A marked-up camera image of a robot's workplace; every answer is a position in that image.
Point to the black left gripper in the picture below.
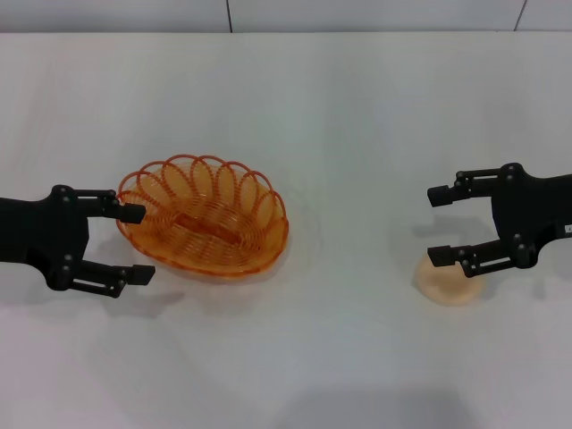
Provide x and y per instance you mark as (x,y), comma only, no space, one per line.
(40,232)

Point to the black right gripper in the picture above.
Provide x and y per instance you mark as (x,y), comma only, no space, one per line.
(532,214)

